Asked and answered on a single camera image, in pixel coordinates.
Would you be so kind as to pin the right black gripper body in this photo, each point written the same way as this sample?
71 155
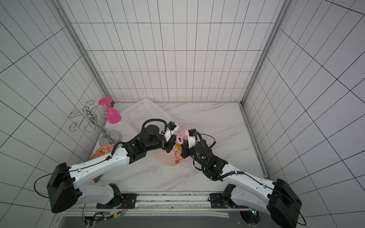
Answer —
186 149

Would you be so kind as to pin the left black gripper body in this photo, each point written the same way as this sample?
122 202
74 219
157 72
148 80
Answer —
161 143

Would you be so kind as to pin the yellow banana bunch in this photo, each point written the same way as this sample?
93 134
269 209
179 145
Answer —
179 148

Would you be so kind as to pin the white perforated plastic basket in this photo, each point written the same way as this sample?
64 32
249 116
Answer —
138 113

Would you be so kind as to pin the pink plastic bag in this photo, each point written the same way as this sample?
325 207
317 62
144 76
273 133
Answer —
174 157

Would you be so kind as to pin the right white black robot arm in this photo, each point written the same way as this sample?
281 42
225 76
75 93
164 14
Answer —
275 198

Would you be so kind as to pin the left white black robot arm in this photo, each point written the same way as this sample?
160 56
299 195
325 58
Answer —
68 185

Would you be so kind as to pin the chrome hook stand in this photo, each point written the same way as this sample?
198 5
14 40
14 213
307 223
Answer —
93 119

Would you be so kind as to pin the orange patterned round container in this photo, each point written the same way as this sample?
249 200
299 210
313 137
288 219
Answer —
103 150

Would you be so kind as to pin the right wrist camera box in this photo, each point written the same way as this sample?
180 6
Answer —
191 137

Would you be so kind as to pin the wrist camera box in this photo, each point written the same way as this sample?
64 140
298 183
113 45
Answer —
172 127
191 137

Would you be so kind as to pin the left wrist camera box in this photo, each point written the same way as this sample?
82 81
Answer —
172 127

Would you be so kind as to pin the aluminium mounting rail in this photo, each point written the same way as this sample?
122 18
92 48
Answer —
171 203

